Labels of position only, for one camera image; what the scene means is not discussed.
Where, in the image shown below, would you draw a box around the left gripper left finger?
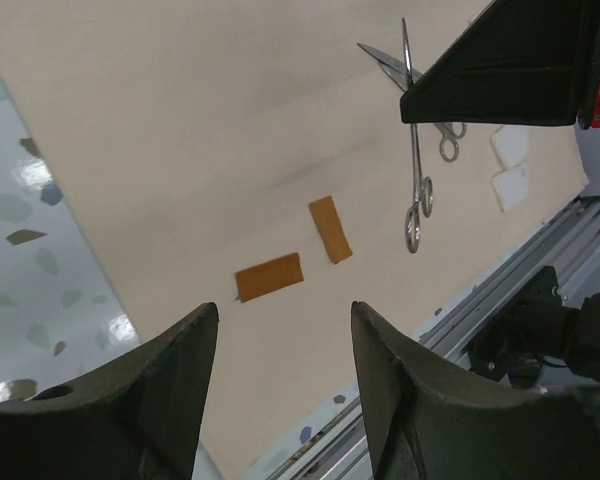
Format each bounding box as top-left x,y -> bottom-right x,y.
0,303 -> 219,479

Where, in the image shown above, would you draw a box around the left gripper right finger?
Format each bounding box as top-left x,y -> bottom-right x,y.
351,302 -> 600,479

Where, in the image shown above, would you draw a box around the white gauze pad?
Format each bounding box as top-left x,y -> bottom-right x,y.
490,125 -> 531,170
492,165 -> 531,213

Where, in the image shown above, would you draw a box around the brown bandage horizontal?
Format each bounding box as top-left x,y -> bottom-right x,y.
235,252 -> 304,302

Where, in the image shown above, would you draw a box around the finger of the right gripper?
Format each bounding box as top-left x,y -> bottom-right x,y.
400,0 -> 600,127

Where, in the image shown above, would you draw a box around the beige cloth mat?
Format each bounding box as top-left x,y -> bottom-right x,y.
0,1 -> 587,479

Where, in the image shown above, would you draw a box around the aluminium rail frame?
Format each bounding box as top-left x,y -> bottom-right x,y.
247,196 -> 600,479

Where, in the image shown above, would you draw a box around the brown bandage vertical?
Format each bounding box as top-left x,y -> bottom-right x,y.
309,196 -> 353,264

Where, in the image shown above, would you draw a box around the white gauze pad bottom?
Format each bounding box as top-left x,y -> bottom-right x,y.
492,165 -> 531,213

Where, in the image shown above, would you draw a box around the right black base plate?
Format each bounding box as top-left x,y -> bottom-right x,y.
465,266 -> 562,390

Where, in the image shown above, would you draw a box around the steel surgical scissors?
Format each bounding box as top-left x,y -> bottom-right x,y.
357,42 -> 469,164

